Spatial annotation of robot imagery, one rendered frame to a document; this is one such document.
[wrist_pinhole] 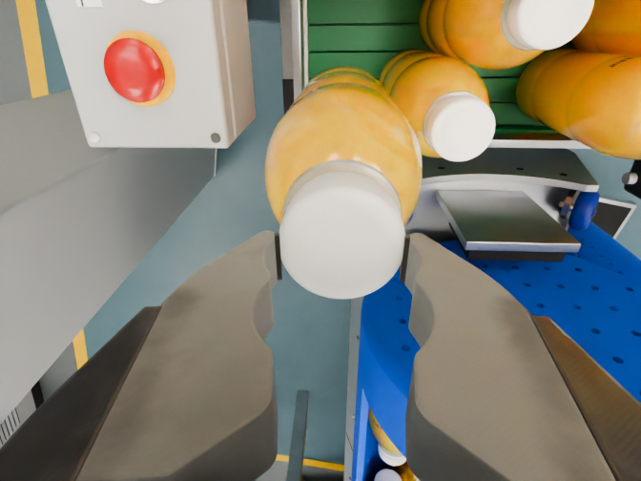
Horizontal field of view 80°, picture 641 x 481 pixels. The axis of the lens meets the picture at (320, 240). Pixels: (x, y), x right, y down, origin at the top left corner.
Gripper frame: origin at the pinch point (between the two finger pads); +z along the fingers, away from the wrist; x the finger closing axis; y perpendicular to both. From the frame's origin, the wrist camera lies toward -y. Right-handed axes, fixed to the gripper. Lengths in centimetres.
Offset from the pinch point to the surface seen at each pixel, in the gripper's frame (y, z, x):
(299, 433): 158, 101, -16
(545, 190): 10.7, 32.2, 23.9
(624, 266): 40, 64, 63
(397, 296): 15.8, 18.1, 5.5
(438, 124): -0.7, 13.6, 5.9
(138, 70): -3.7, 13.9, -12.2
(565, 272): 15.7, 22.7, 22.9
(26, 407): 160, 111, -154
